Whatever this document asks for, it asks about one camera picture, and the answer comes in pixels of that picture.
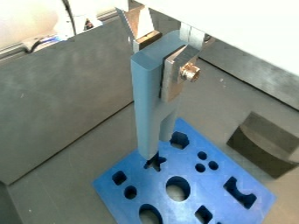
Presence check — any grey-blue square-circle peg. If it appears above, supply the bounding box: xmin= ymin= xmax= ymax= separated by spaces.
xmin=130 ymin=29 xmax=190 ymax=161

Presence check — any blue shape-sorting block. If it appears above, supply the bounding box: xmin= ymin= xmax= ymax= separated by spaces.
xmin=94 ymin=119 xmax=277 ymax=224

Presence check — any aluminium frame rail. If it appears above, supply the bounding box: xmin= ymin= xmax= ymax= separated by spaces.
xmin=0 ymin=10 xmax=117 ymax=63

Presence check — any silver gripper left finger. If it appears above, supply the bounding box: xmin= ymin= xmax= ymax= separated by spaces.
xmin=117 ymin=6 xmax=164 ymax=53

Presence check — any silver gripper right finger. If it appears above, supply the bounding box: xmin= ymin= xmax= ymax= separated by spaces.
xmin=161 ymin=23 xmax=205 ymax=102

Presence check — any black cable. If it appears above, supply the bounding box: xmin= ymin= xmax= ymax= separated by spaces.
xmin=25 ymin=0 xmax=81 ymax=53

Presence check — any dark grey curved block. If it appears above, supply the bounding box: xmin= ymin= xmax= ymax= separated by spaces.
xmin=228 ymin=112 xmax=299 ymax=179

